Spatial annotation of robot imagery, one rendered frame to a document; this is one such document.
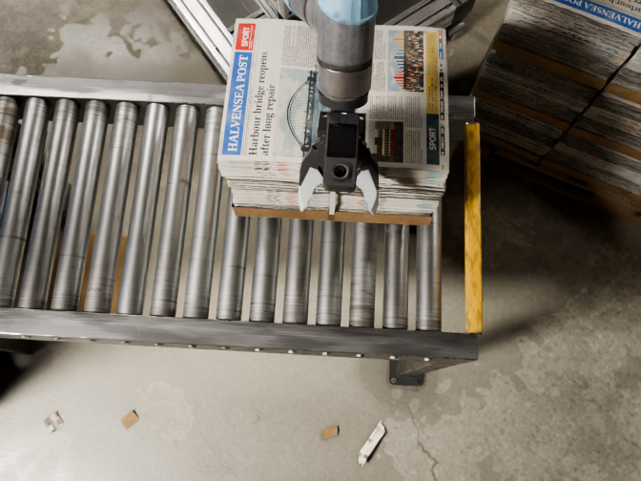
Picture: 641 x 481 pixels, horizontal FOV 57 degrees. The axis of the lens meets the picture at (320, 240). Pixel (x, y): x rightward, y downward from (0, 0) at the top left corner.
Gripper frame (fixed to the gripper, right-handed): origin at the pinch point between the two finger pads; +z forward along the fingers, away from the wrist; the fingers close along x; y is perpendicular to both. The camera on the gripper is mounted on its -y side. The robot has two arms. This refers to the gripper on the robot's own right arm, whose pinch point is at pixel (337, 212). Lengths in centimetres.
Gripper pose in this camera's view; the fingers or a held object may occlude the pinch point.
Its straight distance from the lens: 94.5
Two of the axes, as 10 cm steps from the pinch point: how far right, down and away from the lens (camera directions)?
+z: -0.2, 7.6, 6.5
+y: 0.7, -6.5, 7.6
